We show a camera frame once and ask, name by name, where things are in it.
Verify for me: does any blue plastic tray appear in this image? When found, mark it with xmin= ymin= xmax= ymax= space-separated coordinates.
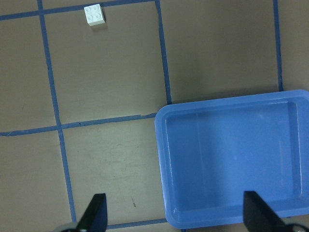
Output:
xmin=154 ymin=90 xmax=309 ymax=229

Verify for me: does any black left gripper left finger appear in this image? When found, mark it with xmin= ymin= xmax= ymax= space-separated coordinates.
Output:
xmin=76 ymin=193 xmax=108 ymax=232

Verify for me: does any white building block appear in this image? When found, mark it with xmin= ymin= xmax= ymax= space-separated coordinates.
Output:
xmin=84 ymin=4 xmax=105 ymax=26

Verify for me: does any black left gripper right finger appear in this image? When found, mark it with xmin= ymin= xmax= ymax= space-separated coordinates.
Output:
xmin=243 ymin=191 xmax=290 ymax=232

